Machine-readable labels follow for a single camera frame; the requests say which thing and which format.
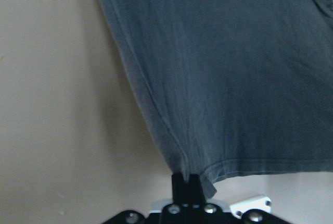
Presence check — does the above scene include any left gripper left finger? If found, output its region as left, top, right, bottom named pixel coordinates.
left=171, top=173, right=185, bottom=203

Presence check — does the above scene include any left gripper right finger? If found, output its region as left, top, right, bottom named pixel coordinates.
left=186, top=174, right=207, bottom=204

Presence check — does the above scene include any black graphic t-shirt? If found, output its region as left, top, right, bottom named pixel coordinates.
left=99, top=0, right=332, bottom=198

